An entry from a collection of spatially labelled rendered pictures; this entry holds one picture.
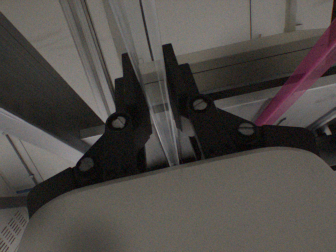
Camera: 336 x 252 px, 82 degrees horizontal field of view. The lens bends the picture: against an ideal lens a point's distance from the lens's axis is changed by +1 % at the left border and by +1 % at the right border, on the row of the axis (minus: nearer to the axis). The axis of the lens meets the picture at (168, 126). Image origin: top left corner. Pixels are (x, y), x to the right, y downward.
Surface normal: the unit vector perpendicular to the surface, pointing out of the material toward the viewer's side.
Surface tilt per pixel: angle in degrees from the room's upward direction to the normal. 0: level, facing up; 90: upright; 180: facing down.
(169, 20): 90
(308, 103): 48
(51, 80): 90
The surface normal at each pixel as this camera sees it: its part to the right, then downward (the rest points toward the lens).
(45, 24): 0.08, 0.40
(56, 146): 0.19, 0.89
